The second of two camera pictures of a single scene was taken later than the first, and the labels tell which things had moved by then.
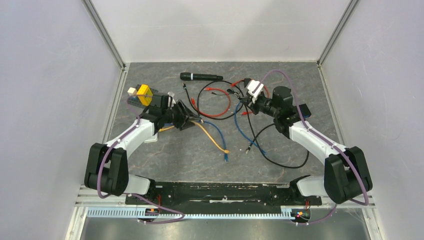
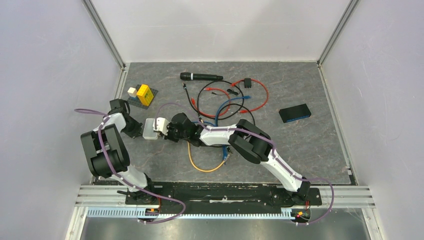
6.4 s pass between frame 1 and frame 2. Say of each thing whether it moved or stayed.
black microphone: stayed
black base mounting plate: stayed
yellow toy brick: stayed
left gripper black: moved
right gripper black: moved
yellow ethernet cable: moved
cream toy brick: stayed
